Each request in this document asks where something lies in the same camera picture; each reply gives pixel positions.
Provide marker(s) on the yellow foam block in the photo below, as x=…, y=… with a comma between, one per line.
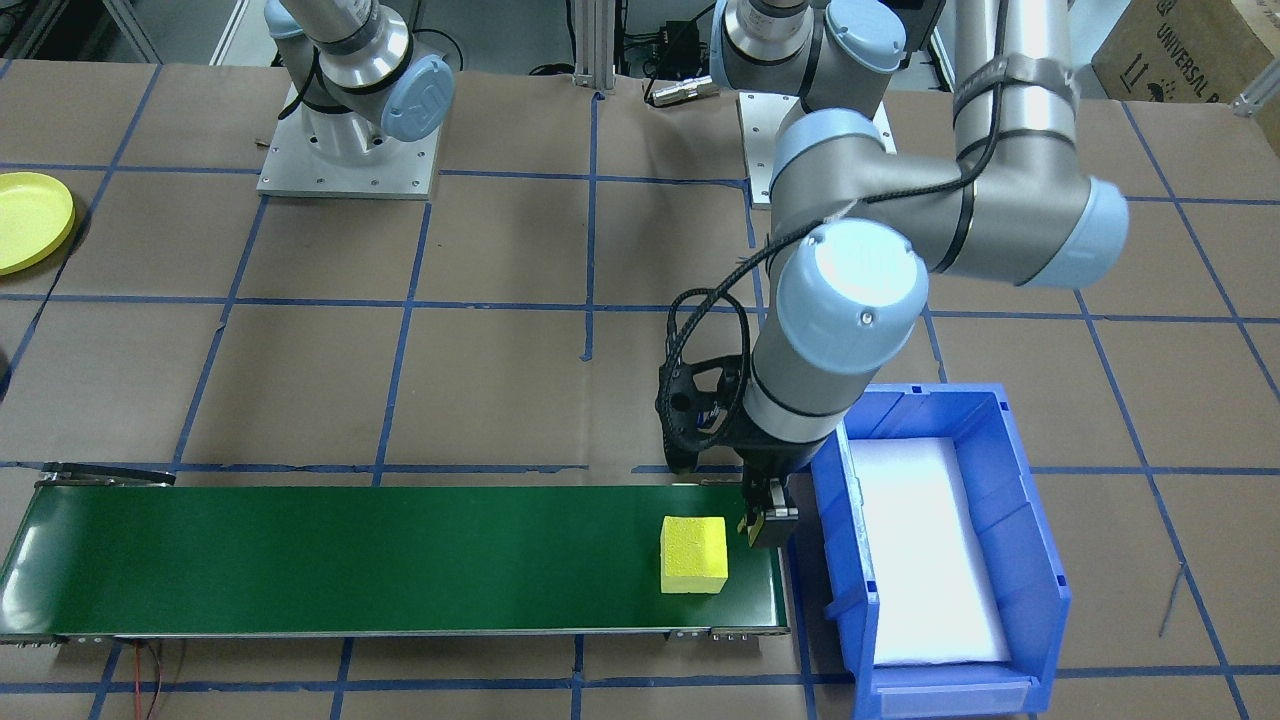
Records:
x=693, y=560

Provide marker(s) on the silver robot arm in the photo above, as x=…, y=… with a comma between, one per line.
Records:
x=1000, y=220
x=350, y=60

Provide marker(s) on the yellow plastic plate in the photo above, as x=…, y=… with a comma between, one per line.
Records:
x=30, y=220

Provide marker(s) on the white foam bin liner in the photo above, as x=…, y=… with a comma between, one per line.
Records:
x=930, y=560

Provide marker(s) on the blue plastic storage bin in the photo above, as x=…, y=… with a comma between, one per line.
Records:
x=1035, y=590

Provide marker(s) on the green conveyor belt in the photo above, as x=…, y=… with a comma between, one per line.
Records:
x=400, y=560

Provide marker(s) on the silver metal connector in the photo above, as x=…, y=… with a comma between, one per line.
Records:
x=680, y=92

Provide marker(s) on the black power brick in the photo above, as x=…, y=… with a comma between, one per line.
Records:
x=680, y=35

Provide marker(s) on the brown cardboard box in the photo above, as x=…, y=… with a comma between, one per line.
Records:
x=1190, y=50

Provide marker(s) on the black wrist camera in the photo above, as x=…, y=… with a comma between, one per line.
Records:
x=690, y=410

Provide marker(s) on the white square base plate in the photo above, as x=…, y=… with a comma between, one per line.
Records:
x=755, y=150
x=350, y=180

